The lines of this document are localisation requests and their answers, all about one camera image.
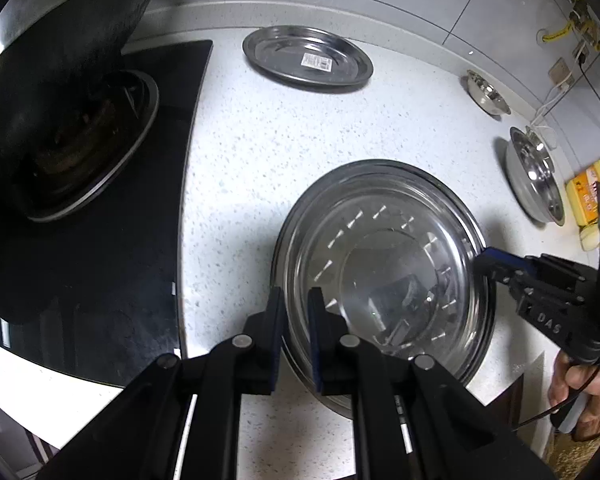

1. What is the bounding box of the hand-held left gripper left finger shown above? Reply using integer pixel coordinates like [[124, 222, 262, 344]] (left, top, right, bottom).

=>
[[35, 287, 287, 480]]

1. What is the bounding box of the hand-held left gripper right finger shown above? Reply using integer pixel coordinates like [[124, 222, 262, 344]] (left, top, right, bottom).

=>
[[307, 287, 556, 480]]

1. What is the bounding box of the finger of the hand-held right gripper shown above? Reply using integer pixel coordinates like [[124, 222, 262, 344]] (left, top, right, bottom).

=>
[[477, 246, 541, 287]]

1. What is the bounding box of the medium steel bowl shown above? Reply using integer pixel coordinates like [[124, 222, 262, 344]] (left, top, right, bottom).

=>
[[504, 126, 567, 227]]

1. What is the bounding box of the large steel bowl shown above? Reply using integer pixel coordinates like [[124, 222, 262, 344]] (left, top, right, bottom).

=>
[[271, 158, 496, 418]]

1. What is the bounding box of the small steel bowl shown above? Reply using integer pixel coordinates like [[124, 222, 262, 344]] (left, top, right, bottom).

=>
[[461, 70, 512, 119]]

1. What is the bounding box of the steel plate with sticker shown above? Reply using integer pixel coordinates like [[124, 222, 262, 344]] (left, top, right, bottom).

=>
[[242, 25, 374, 93]]

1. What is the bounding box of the person's right hand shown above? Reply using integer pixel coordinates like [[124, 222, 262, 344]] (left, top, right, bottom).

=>
[[547, 347, 600, 442]]

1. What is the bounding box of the yellow plastic bottle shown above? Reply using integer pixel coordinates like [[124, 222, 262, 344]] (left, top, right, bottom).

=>
[[566, 156, 600, 252]]

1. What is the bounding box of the black glass gas stove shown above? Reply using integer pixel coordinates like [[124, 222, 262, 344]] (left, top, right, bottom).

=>
[[0, 39, 215, 388]]

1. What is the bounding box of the gas stove burner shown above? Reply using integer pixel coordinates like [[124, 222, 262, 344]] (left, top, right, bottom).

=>
[[22, 70, 161, 223]]

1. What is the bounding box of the black wok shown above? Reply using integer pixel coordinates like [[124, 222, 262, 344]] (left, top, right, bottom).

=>
[[0, 0, 167, 201]]

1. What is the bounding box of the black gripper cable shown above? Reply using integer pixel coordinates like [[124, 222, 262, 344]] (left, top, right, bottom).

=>
[[512, 355, 600, 428]]

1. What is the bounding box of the white power cable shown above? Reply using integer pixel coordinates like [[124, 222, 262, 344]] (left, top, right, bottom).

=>
[[525, 77, 576, 151]]

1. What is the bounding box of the thin black wall cable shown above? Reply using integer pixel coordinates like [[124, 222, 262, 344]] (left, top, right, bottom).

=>
[[576, 57, 600, 133]]

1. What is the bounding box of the beige wall socket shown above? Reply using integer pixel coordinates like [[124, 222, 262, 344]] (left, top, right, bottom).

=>
[[549, 58, 574, 86]]

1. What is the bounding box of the yellow gas hose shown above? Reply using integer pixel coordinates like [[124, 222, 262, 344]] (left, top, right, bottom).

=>
[[542, 27, 576, 44]]

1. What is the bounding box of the yellow gas hose and valve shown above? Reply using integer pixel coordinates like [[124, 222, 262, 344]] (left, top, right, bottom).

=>
[[545, 0, 600, 53]]

